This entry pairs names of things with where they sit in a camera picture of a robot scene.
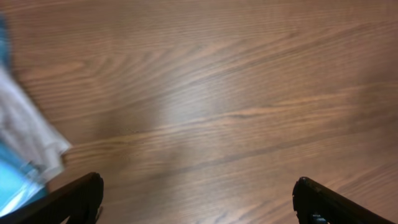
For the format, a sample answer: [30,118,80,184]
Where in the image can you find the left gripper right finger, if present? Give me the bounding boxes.
[292,177,393,224]

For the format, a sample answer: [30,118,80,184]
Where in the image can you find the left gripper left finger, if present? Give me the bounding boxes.
[1,172,104,224]

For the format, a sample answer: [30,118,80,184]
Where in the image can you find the light blue printed t-shirt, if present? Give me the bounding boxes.
[1,143,48,217]

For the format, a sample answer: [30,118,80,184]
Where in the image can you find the folded beige garment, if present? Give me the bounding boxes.
[1,65,71,182]

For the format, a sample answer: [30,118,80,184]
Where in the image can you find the folded blue jeans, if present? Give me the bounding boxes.
[0,15,11,69]

